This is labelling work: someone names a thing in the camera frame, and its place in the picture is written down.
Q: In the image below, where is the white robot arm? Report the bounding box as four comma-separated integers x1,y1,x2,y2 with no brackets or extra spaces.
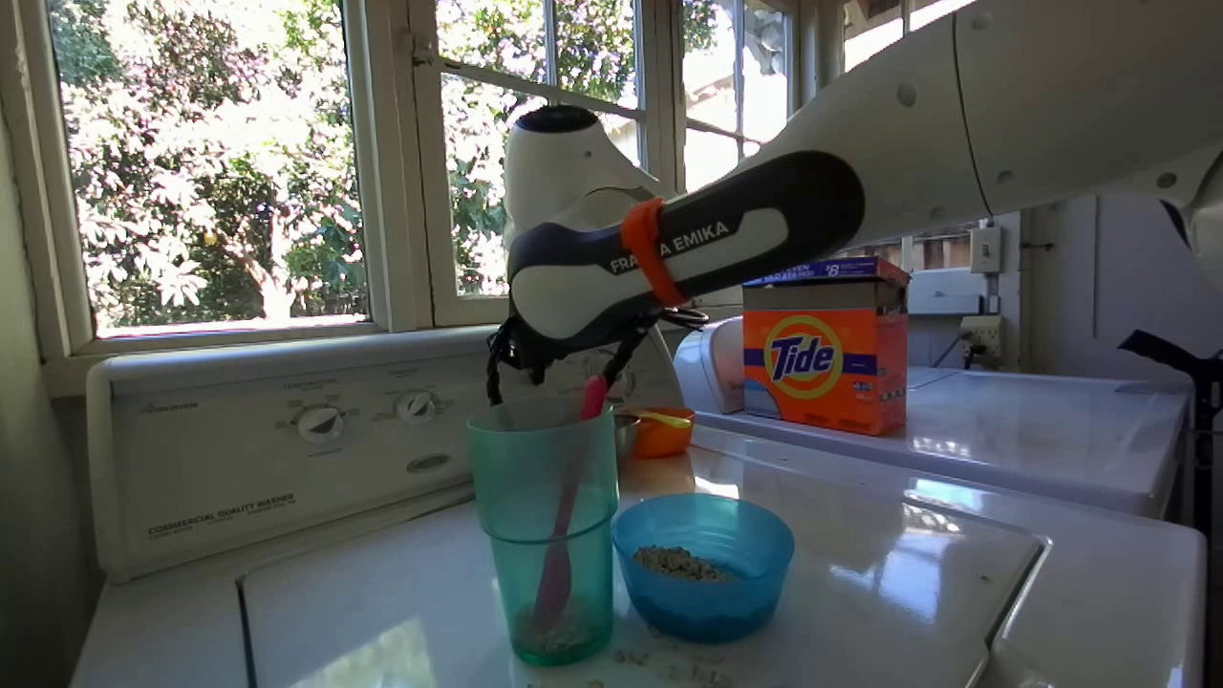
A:
490,0,1223,374

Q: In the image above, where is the white wall outlet box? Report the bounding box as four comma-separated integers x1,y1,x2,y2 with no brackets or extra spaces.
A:
906,268,985,317

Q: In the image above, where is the blue plastic bowl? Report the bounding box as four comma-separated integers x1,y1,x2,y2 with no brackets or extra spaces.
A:
613,492,795,643

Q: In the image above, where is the red pink plastic spoon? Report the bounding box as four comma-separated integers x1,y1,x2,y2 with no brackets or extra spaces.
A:
532,374,613,631

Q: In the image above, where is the teal plastic cup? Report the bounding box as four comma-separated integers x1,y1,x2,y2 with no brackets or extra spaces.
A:
467,399,621,664

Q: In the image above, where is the orange Tide detergent box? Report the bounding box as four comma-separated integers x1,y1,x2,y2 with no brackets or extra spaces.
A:
742,257,909,435

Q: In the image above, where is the yellow plastic spoon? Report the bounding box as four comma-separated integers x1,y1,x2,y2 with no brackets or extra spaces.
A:
639,411,694,427

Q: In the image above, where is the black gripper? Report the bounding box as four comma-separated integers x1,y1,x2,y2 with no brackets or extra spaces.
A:
482,301,710,411

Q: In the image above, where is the orange plastic bowl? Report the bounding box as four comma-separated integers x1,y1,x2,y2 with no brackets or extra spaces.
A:
630,411,697,458

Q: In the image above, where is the white dryer machine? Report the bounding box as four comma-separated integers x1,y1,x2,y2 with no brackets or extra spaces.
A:
673,317,1190,517

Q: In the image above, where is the white washing machine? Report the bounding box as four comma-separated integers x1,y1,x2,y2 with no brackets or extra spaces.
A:
74,328,1207,688

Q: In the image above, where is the white framed window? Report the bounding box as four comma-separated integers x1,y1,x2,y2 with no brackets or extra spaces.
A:
0,0,973,399

